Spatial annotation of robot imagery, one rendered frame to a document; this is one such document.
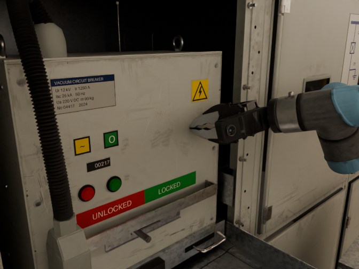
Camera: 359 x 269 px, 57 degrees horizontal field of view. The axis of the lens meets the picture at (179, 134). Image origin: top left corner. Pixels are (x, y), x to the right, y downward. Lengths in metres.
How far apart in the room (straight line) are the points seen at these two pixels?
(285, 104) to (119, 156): 0.34
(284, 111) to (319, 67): 0.49
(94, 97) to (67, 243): 0.25
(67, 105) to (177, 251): 0.47
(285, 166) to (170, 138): 0.44
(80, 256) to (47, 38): 0.36
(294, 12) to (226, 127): 0.45
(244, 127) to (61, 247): 0.39
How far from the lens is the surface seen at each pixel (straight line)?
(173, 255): 0.87
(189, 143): 0.79
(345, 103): 0.63
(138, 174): 0.71
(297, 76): 1.01
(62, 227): 0.56
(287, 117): 0.65
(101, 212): 0.70
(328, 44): 1.16
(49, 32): 0.62
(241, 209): 0.97
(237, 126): 0.64
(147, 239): 0.73
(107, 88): 0.63
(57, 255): 0.58
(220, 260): 0.96
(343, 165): 0.73
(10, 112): 0.58
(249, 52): 0.85
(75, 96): 0.60
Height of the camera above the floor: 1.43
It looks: 17 degrees down
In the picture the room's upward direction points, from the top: straight up
